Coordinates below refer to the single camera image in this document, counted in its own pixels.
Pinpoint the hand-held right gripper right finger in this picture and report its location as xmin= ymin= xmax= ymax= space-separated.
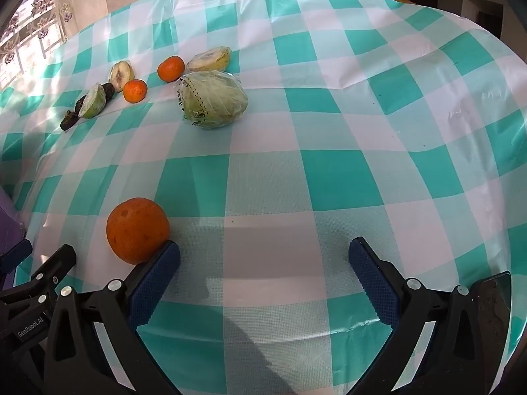
xmin=348 ymin=237 xmax=501 ymax=395

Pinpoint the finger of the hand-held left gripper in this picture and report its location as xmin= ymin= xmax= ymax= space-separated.
xmin=0 ymin=244 xmax=77 ymax=312
xmin=0 ymin=239 xmax=33 ymax=276

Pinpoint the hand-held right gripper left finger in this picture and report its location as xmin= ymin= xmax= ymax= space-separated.
xmin=43 ymin=241 xmax=182 ymax=395

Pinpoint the purple cardboard box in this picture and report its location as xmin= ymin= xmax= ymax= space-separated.
xmin=0 ymin=189 xmax=25 ymax=251

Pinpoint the large orange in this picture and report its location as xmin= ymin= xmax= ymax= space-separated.
xmin=106 ymin=198 xmax=171 ymax=265

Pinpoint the green fruit half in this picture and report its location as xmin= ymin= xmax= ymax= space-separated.
xmin=77 ymin=83 xmax=108 ymax=119

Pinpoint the small tangerine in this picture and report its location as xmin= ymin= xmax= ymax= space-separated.
xmin=123 ymin=79 xmax=148 ymax=104
xmin=157 ymin=56 xmax=185 ymax=83

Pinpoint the green cabbage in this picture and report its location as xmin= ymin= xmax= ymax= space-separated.
xmin=173 ymin=71 xmax=249 ymax=130

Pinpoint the yellow-green fruit half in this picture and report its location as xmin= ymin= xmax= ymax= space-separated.
xmin=186 ymin=46 xmax=232 ymax=74

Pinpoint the teal checkered tablecloth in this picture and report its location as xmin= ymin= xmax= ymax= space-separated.
xmin=0 ymin=0 xmax=527 ymax=395

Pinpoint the wrapped pale fruit half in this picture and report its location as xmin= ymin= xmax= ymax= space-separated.
xmin=108 ymin=61 xmax=135 ymax=93

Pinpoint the barred window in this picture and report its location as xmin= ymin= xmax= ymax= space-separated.
xmin=0 ymin=8 xmax=69 ymax=89

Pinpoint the floral lace curtain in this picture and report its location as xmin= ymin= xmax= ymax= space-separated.
xmin=0 ymin=0 xmax=74 ymax=89

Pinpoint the dark wooden door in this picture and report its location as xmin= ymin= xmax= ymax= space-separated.
xmin=478 ymin=2 xmax=505 ymax=40

